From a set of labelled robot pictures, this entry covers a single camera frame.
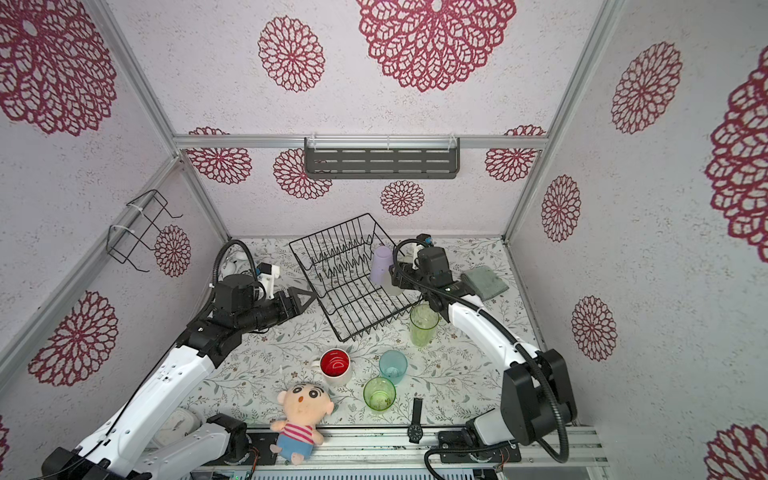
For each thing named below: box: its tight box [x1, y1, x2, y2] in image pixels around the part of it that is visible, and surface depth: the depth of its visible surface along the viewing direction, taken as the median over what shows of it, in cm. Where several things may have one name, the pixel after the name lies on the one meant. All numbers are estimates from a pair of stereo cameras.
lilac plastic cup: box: [370, 246, 393, 285], surface depth 99 cm
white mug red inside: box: [310, 348, 351, 388], surface depth 83 cm
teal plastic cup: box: [378, 350, 408, 385], surface depth 87 cm
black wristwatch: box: [407, 397, 424, 444], surface depth 79 cm
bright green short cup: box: [363, 376, 397, 412], surface depth 83 cm
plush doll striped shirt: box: [270, 382, 334, 465], surface depth 74 cm
